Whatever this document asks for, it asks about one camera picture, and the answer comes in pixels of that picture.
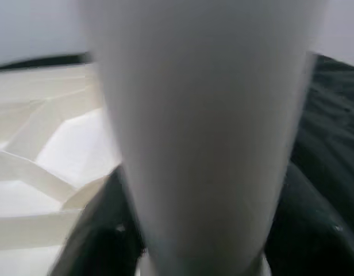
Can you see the white plastic children table top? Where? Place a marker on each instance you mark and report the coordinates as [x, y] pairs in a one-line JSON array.
[[65, 143]]

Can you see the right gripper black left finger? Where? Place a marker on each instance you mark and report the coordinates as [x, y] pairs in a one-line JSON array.
[[102, 235]]

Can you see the black cloth table cover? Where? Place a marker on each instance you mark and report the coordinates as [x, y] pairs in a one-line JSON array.
[[332, 115]]

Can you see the white plastic table leg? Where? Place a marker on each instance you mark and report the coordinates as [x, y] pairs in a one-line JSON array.
[[200, 115]]

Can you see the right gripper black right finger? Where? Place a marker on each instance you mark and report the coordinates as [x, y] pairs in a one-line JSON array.
[[315, 230]]

